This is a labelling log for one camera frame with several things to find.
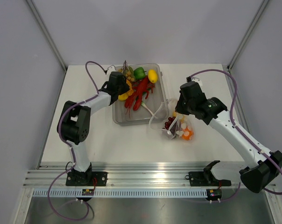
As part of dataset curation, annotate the yellow banana bunch toy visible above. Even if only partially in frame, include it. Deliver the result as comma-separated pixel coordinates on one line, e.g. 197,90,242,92
126,79,134,96

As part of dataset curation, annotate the clear dotted zip top bag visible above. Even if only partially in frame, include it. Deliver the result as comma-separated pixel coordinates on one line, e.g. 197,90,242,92
148,98,194,141

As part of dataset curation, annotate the dark red grape bunch toy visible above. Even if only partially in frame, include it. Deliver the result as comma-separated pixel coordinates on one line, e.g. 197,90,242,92
162,116,181,140

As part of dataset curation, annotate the orange fruit toy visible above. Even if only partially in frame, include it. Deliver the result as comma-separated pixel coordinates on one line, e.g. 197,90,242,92
181,128,194,140

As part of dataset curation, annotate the yellow lemon toy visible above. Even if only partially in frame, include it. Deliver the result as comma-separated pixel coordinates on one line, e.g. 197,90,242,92
148,70,158,84
118,93,129,101

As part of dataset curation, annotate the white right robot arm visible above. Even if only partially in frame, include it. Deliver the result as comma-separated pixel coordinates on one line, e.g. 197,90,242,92
176,81,282,193

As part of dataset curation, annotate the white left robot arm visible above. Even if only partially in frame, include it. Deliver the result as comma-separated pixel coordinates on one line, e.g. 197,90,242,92
57,71,130,186

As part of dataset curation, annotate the clear plastic food tray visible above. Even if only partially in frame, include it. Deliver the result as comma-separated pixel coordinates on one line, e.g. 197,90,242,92
113,63,166,126

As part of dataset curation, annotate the green grape bunch toy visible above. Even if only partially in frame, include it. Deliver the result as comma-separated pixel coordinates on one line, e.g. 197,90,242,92
118,60,136,82

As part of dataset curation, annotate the red lobster toy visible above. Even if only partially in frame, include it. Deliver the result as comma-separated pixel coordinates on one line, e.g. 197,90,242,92
124,76,155,117

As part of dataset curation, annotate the green bell pepper toy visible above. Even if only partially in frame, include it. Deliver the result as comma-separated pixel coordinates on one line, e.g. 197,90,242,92
134,67,146,80

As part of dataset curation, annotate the green scallion toy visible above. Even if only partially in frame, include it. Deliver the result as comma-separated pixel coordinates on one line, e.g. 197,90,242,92
141,92,158,119

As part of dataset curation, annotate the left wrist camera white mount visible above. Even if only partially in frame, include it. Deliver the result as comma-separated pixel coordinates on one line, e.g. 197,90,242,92
106,65,116,74

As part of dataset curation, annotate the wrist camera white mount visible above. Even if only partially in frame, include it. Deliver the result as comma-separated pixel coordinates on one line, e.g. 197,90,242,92
106,65,116,74
191,77,203,86

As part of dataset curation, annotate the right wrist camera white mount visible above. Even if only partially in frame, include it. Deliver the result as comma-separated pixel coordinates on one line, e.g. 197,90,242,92
191,77,203,86

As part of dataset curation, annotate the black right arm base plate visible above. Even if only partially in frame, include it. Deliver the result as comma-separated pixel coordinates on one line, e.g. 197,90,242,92
185,160,232,188

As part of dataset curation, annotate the aluminium mounting rail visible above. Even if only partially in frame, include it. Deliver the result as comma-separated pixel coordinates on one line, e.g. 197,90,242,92
23,162,277,189

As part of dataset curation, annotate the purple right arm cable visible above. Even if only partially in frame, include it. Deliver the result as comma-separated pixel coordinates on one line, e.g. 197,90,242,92
186,69,282,203

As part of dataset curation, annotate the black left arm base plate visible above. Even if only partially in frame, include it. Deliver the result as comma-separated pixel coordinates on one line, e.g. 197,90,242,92
65,170,108,187

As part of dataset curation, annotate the left aluminium frame post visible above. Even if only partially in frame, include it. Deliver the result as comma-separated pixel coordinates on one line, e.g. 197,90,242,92
25,0,68,73

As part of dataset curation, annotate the aluminium frame post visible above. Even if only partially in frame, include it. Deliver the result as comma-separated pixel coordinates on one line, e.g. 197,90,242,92
25,0,68,73
227,0,271,72

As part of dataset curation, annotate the white slotted cable duct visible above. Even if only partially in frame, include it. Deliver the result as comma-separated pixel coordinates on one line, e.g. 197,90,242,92
33,188,207,198

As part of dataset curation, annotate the right aluminium frame post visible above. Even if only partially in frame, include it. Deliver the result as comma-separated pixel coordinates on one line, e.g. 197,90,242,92
227,0,271,72

